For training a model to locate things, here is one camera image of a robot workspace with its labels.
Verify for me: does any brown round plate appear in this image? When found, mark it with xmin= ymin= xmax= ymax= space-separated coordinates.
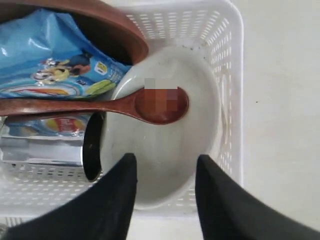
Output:
xmin=0 ymin=0 xmax=149 ymax=65

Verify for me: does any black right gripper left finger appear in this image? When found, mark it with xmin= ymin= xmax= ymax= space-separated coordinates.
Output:
xmin=4 ymin=153 xmax=137 ymax=240

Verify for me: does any blue chips snack bag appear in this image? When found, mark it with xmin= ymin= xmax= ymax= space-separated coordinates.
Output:
xmin=0 ymin=8 xmax=131 ymax=100

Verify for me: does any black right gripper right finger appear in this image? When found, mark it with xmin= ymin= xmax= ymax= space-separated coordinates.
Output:
xmin=195 ymin=154 xmax=320 ymax=240

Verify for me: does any silver metal cup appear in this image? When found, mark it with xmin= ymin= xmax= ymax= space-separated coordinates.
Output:
xmin=0 ymin=112 xmax=104 ymax=183

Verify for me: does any white perforated plastic basket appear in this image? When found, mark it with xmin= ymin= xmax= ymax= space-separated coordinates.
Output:
xmin=0 ymin=0 xmax=244 ymax=223

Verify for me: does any speckled white bowl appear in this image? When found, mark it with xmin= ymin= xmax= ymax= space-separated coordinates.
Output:
xmin=101 ymin=47 xmax=223 ymax=210

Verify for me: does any brown wooden spoon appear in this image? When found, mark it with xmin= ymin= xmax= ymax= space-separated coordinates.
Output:
xmin=0 ymin=87 xmax=189 ymax=125

